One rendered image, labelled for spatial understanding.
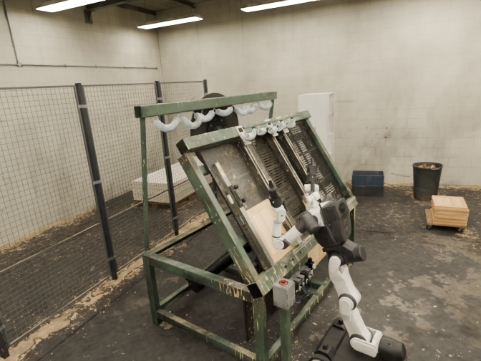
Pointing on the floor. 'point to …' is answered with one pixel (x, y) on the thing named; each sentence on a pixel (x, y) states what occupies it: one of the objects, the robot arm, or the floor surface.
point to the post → (285, 334)
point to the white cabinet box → (321, 116)
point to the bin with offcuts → (426, 180)
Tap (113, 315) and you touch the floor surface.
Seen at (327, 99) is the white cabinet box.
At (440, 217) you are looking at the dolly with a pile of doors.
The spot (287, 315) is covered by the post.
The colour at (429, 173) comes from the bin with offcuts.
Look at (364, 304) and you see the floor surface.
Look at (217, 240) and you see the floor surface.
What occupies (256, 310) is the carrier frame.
